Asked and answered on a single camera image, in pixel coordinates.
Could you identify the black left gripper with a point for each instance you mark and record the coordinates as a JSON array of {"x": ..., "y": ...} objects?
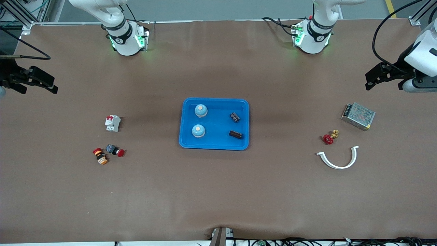
[{"x": 400, "y": 66}]

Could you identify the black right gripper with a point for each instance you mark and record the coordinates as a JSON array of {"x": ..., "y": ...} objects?
[{"x": 6, "y": 73}]

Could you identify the short black capacitor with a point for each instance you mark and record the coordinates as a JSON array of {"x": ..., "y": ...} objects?
[{"x": 234, "y": 117}]

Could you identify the long dark brown capacitor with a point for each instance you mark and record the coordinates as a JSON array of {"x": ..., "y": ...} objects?
[{"x": 235, "y": 134}]

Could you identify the light blue call bell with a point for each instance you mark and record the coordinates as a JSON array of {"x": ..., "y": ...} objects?
[
  {"x": 198, "y": 131},
  {"x": 201, "y": 110}
]

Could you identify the metal mesh power supply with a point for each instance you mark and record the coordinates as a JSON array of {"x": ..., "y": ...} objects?
[{"x": 358, "y": 116}]

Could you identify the white red circuit breaker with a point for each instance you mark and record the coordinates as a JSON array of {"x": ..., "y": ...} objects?
[{"x": 112, "y": 123}]

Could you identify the orange emergency stop button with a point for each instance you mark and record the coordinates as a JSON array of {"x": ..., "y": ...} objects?
[{"x": 100, "y": 156}]

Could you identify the white half-round pipe clamp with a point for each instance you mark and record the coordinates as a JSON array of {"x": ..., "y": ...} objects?
[{"x": 339, "y": 167}]

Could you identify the blue plastic tray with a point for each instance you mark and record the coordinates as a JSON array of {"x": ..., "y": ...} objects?
[{"x": 218, "y": 130}]

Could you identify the brown table mat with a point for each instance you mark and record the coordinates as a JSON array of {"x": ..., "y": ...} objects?
[{"x": 218, "y": 191}]

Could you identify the aluminium frame post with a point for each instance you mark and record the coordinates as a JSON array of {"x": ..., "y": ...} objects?
[
  {"x": 414, "y": 21},
  {"x": 27, "y": 25}
]

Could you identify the red push button switch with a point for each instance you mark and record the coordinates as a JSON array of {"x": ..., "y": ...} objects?
[{"x": 114, "y": 150}]

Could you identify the aluminium table edge rail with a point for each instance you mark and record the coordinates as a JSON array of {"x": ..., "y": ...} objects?
[{"x": 222, "y": 21}]

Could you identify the grey camera stand bracket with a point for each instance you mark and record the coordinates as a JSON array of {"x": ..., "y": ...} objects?
[{"x": 220, "y": 237}]

